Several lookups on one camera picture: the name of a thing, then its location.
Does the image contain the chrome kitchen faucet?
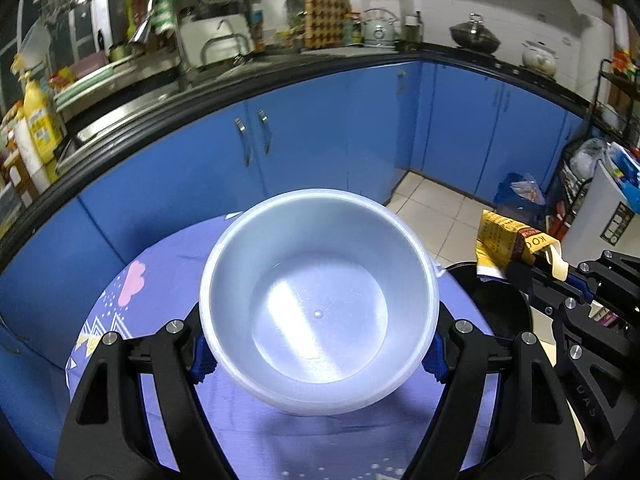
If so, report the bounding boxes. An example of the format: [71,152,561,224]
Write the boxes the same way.
[127,0,193,73]

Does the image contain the grey bin with blue bag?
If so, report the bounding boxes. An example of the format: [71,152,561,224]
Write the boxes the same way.
[495,172,547,216]

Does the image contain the yellow detergent pump bottle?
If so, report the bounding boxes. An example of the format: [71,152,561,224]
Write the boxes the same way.
[22,77,63,163]

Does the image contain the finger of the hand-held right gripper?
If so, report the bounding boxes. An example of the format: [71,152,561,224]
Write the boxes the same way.
[574,249,640,312]
[507,259,632,358]

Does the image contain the curved chrome tap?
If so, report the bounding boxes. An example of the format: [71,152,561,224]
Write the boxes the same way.
[180,12,253,68]

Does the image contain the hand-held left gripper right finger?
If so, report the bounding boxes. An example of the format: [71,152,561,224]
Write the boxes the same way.
[405,300,586,480]

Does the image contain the pale green tray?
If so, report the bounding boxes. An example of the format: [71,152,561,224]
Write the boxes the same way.
[52,72,126,106]

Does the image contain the stainless steel sink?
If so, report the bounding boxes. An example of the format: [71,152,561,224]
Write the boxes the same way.
[57,67,186,161]

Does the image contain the white trash bin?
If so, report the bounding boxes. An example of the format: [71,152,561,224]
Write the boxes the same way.
[562,160,640,261]

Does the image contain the black metal shelf rack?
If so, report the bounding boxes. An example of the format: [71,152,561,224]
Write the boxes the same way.
[542,57,640,241]

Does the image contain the blue plastic bag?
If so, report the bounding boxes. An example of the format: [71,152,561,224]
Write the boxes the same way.
[607,142,640,191]

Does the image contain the pale green kettle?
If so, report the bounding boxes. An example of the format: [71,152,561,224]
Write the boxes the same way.
[360,7,401,46]

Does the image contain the white ceramic pot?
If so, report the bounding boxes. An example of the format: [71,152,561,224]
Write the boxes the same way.
[521,40,560,77]

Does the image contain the white plastic bag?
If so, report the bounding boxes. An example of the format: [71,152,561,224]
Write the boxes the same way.
[570,137,608,176]

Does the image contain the yellow brown paper wrapper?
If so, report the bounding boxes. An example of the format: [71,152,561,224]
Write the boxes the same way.
[475,210,568,281]

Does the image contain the dark wok with lid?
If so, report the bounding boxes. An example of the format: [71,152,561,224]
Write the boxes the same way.
[449,14,501,55]

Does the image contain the black round trash bin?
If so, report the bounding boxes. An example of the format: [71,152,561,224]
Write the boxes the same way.
[442,260,533,346]

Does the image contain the checkered wooden cutting board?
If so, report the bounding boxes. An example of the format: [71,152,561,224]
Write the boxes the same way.
[302,0,348,51]

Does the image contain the black kitchen countertop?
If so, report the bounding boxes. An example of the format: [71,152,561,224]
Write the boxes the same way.
[0,42,601,261]

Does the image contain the blue kitchen base cabinet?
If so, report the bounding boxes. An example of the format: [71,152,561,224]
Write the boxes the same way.
[0,57,591,381]

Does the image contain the blue plastic cup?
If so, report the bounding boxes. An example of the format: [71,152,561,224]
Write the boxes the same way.
[199,188,441,417]

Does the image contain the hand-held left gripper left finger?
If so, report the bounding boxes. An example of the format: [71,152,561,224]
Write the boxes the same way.
[54,302,236,480]

